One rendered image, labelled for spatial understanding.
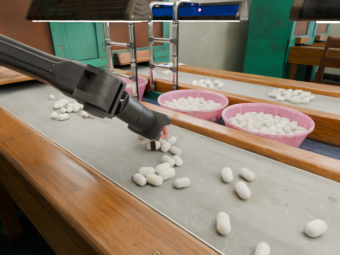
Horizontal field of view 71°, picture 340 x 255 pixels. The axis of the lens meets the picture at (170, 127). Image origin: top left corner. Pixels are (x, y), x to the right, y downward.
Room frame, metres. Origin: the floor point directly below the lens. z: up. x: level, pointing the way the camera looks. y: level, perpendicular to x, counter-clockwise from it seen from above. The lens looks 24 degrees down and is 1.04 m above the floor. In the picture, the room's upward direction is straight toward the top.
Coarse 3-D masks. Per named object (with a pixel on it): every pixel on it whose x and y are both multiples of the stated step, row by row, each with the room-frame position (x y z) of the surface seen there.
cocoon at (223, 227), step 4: (220, 212) 0.29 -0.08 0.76; (224, 212) 0.29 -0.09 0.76; (220, 216) 0.28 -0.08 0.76; (224, 216) 0.28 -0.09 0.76; (228, 216) 0.29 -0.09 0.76; (220, 220) 0.28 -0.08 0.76; (224, 220) 0.28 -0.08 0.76; (228, 220) 0.28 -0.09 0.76; (220, 224) 0.27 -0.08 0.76; (224, 224) 0.27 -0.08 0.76; (228, 224) 0.27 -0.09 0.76; (220, 228) 0.26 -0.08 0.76; (224, 228) 0.26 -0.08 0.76; (228, 228) 0.26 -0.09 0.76; (220, 232) 0.26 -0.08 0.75; (224, 232) 0.26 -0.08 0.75; (228, 232) 0.26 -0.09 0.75
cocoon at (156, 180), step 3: (150, 174) 0.40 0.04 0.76; (153, 174) 0.40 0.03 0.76; (147, 177) 0.39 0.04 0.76; (150, 177) 0.39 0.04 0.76; (153, 177) 0.39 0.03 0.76; (156, 177) 0.39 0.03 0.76; (159, 177) 0.39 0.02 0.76; (147, 180) 0.39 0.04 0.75; (150, 180) 0.39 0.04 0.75; (153, 180) 0.38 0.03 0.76; (156, 180) 0.38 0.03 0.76; (159, 180) 0.38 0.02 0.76; (162, 180) 0.39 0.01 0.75; (150, 183) 0.39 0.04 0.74; (153, 183) 0.38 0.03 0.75; (156, 183) 0.38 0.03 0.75; (159, 183) 0.38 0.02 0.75
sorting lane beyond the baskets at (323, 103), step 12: (144, 72) 1.52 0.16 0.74; (156, 72) 1.52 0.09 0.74; (180, 72) 1.52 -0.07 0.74; (216, 84) 1.21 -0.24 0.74; (228, 84) 1.21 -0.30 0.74; (240, 84) 1.21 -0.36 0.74; (252, 84) 1.21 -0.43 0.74; (252, 96) 1.00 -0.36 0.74; (264, 96) 1.00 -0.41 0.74; (324, 96) 1.00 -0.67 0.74; (312, 108) 0.84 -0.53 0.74; (324, 108) 0.84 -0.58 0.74; (336, 108) 0.84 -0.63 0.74
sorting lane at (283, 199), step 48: (0, 96) 1.00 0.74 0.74; (48, 96) 1.00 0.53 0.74; (96, 144) 0.56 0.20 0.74; (144, 144) 0.56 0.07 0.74; (192, 144) 0.56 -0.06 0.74; (144, 192) 0.37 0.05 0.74; (192, 192) 0.37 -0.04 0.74; (288, 192) 0.37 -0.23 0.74; (336, 192) 0.37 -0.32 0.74; (240, 240) 0.26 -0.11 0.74; (288, 240) 0.26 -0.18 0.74; (336, 240) 0.26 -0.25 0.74
